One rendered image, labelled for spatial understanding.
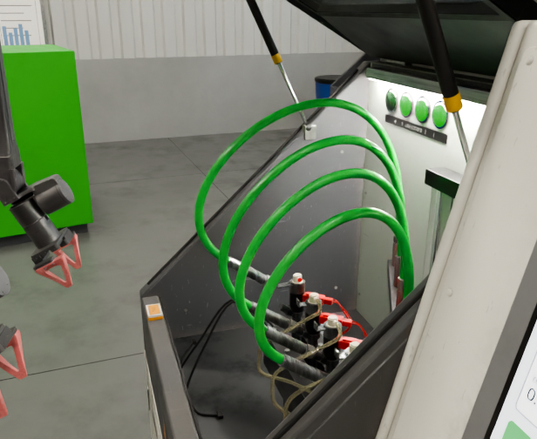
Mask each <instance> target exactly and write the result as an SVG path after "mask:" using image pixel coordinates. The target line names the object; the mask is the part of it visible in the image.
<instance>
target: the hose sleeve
mask: <svg viewBox="0 0 537 439"><path fill-rule="evenodd" d="M240 264H241V262H240V261H239V260H237V259H235V258H233V257H231V256H230V261H229V263H228V267H230V268H231V269H234V270H235V271H236V272H238V269H239V266H240ZM247 277H249V278H250V279H251V280H254V281H256V282H258V283H260V284H263V283H265V281H266V279H267V275H265V274H263V273H261V272H259V271H258V270H255V269H253V268H252V267H249V269H248V274H247Z"/></svg>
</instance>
